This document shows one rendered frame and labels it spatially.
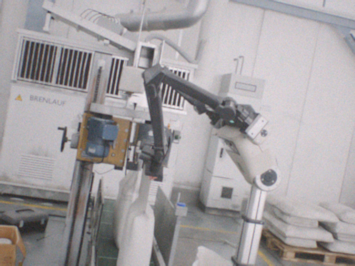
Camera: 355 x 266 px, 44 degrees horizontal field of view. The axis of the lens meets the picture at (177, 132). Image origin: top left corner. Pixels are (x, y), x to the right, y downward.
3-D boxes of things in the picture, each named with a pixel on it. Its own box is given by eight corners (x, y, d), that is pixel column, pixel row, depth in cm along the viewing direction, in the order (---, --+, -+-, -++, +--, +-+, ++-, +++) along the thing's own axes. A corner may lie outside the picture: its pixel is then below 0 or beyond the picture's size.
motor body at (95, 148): (108, 160, 276) (115, 121, 275) (84, 156, 273) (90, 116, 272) (107, 157, 291) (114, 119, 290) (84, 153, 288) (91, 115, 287)
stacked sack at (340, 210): (372, 228, 533) (375, 216, 532) (340, 223, 525) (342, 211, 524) (342, 213, 599) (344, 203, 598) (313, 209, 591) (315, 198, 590)
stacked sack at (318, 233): (335, 245, 515) (338, 233, 514) (284, 238, 501) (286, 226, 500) (316, 234, 556) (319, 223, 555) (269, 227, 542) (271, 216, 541)
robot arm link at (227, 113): (153, 67, 205) (159, 59, 213) (143, 90, 212) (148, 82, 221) (238, 111, 207) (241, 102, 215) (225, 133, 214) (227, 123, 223)
